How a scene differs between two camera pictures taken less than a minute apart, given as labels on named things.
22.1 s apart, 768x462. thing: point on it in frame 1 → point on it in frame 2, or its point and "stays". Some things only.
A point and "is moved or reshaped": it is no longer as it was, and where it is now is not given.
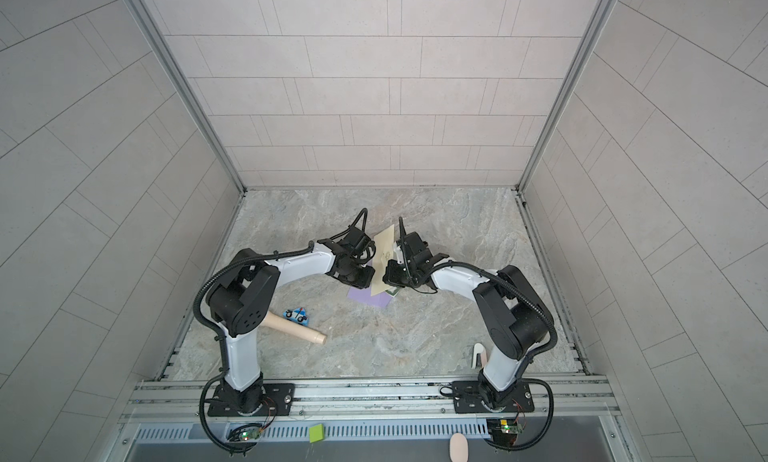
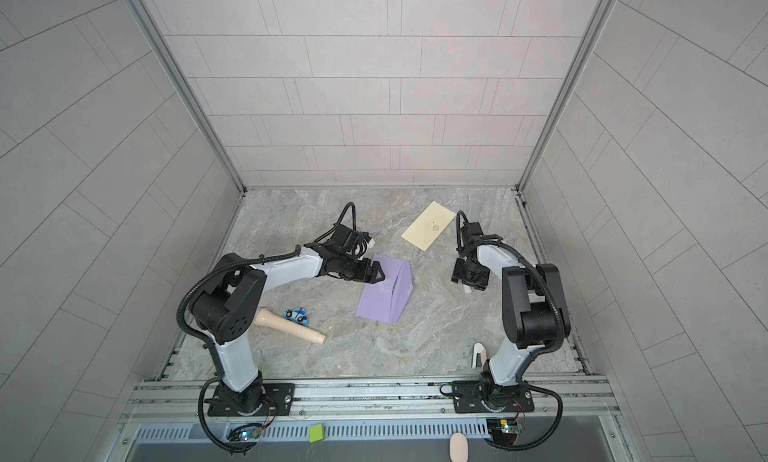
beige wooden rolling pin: x=287 y=326 stays
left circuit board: x=245 y=433 stays
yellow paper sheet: x=384 y=255 → x=427 y=229
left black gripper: x=366 y=282 stays
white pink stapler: x=479 y=356 stays
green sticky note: x=316 y=433 stays
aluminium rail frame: x=575 y=399 stays
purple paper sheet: x=365 y=295 is moved or reshaped
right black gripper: x=391 y=276 → x=458 y=272
